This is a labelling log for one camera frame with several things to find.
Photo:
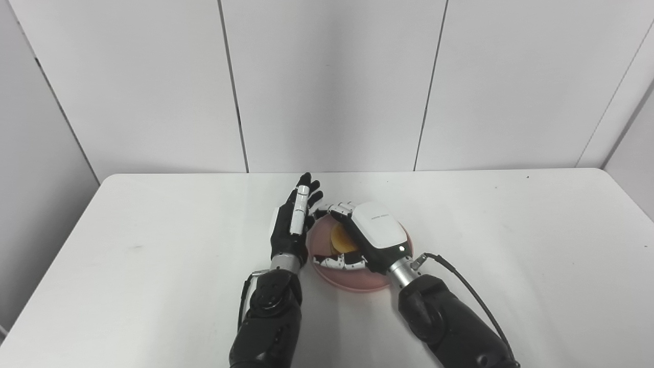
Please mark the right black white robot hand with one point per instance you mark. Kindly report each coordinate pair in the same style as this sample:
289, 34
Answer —
373, 235

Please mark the toy hamburger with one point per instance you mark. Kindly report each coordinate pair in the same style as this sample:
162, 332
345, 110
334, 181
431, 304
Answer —
341, 241

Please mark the pink round plate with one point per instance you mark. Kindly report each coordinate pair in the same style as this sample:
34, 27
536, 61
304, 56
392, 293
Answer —
357, 278

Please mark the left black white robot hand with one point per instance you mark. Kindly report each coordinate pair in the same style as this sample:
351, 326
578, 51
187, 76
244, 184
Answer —
291, 225

